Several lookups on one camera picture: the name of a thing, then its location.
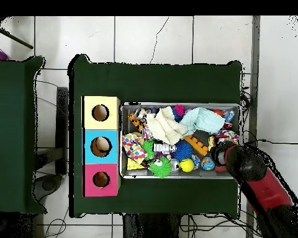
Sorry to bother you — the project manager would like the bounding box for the cream waffle cloth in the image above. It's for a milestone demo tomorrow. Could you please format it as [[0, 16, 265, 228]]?
[[145, 106, 188, 146]]

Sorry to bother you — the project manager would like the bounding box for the silver toy robot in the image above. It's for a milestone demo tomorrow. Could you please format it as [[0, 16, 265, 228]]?
[[152, 143, 177, 154]]

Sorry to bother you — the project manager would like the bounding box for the white multicolour dotted cloth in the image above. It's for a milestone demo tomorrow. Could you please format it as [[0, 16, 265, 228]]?
[[215, 130, 240, 144], [122, 132, 148, 165]]

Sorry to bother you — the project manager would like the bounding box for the green fuzzy toy with eyes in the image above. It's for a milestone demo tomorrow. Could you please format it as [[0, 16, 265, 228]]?
[[148, 156, 173, 179]]

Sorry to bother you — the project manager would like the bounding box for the orange plastic grid tray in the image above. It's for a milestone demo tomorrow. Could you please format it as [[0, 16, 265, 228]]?
[[183, 134, 209, 156]]

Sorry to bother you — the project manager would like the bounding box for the wooden box with three holes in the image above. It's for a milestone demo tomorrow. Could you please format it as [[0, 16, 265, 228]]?
[[81, 95, 122, 198]]

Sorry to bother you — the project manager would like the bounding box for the blue spiky ball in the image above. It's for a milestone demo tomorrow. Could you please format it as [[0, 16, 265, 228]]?
[[173, 139, 194, 162]]

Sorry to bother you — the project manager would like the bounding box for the dark green tablecloth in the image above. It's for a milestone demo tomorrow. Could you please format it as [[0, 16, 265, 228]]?
[[0, 55, 47, 215], [68, 53, 244, 219]]

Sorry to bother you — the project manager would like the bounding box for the yellow ball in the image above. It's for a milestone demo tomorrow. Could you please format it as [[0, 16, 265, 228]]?
[[179, 158, 195, 173]]

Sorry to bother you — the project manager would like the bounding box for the mint green cloth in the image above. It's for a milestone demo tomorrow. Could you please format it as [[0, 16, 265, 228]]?
[[179, 107, 226, 136]]

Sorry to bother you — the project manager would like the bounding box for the blue globe print ball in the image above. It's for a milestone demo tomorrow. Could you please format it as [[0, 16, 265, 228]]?
[[201, 156, 216, 172]]

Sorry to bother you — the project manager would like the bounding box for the grey rounded floor object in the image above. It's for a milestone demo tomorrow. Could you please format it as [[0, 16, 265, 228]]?
[[34, 173, 63, 201]]

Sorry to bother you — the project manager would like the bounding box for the black tripod leg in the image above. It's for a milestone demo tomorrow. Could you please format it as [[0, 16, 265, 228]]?
[[0, 24, 34, 50]]

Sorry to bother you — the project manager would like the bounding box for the silver wire mesh bin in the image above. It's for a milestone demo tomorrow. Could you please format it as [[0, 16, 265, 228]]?
[[118, 101, 242, 180]]

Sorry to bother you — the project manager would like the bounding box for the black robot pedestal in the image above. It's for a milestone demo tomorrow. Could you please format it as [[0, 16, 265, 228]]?
[[122, 213, 183, 238]]

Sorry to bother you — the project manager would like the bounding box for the black cable with plug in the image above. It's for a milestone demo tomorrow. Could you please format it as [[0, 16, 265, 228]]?
[[242, 130, 298, 154]]

